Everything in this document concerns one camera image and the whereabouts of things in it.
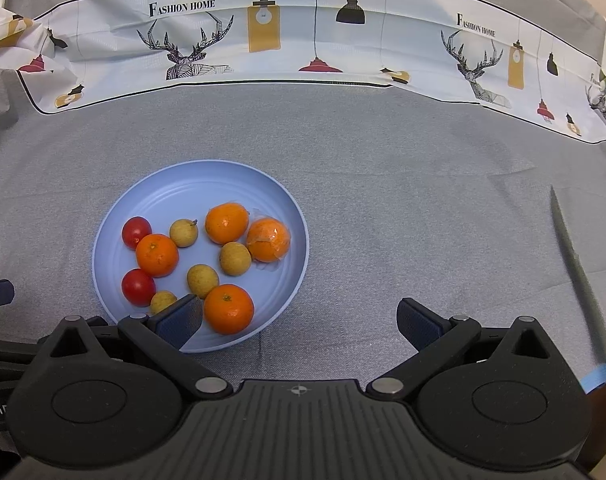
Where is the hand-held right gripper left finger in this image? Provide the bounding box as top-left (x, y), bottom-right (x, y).
top-left (35, 294), bottom-right (234, 401)

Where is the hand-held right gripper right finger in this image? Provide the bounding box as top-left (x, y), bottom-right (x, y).
top-left (365, 297), bottom-right (566, 403)

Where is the yellow longan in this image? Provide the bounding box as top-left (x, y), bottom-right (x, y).
top-left (219, 241), bottom-right (252, 277)
top-left (150, 290), bottom-right (178, 317)
top-left (187, 264), bottom-right (220, 300)
top-left (169, 219), bottom-right (200, 248)

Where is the orange mandarin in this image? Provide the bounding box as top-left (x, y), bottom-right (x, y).
top-left (203, 284), bottom-right (256, 336)
top-left (135, 233), bottom-right (180, 278)

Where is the red cherry tomato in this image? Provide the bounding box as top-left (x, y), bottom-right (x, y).
top-left (121, 216), bottom-right (152, 251)
top-left (121, 268), bottom-right (156, 307)

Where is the plastic-wrapped mandarin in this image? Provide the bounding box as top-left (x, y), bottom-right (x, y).
top-left (205, 201), bottom-right (250, 245)
top-left (246, 217), bottom-right (292, 264)

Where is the blue plate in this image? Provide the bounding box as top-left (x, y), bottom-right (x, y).
top-left (92, 160), bottom-right (311, 353)

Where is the grey knife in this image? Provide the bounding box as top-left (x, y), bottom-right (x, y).
top-left (550, 185), bottom-right (606, 363)

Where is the blue tape strip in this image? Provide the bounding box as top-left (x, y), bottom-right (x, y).
top-left (584, 361), bottom-right (606, 395)

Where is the white deer-print cloth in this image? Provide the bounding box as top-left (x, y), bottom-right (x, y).
top-left (0, 0), bottom-right (606, 146)

